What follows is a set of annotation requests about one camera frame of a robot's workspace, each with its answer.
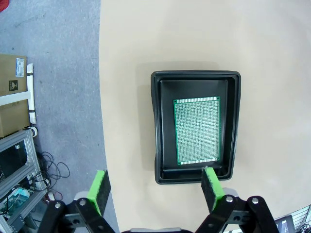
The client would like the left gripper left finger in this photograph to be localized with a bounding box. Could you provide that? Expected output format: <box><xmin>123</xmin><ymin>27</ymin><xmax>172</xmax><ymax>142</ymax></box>
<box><xmin>36</xmin><ymin>169</ymin><xmax>116</xmax><ymax>233</ymax></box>

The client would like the aluminium profile frame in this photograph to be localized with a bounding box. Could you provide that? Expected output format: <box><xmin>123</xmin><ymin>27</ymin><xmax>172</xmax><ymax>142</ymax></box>
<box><xmin>0</xmin><ymin>128</ymin><xmax>48</xmax><ymax>233</ymax></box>

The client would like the black cable tangle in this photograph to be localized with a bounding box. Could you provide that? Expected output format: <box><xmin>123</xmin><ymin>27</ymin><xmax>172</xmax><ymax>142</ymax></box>
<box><xmin>36</xmin><ymin>151</ymin><xmax>71</xmax><ymax>195</ymax></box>

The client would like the green perforated circuit board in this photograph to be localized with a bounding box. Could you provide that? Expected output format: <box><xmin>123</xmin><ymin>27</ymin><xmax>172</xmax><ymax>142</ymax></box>
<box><xmin>173</xmin><ymin>96</ymin><xmax>222</xmax><ymax>166</ymax></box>

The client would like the plain cardboard box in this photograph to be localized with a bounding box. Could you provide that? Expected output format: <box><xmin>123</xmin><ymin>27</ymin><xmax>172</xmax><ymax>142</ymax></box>
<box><xmin>0</xmin><ymin>99</ymin><xmax>32</xmax><ymax>138</ymax></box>

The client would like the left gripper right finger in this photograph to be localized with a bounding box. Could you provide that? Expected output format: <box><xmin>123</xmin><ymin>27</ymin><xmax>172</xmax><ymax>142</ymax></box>
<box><xmin>194</xmin><ymin>166</ymin><xmax>280</xmax><ymax>233</ymax></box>

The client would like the cardboard box with blue label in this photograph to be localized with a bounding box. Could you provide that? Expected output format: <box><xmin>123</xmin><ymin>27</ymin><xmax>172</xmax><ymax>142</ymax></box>
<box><xmin>0</xmin><ymin>53</ymin><xmax>28</xmax><ymax>97</ymax></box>

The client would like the black ESD tray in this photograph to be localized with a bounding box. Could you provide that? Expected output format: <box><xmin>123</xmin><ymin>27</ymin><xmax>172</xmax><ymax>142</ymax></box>
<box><xmin>150</xmin><ymin>70</ymin><xmax>242</xmax><ymax>185</ymax></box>

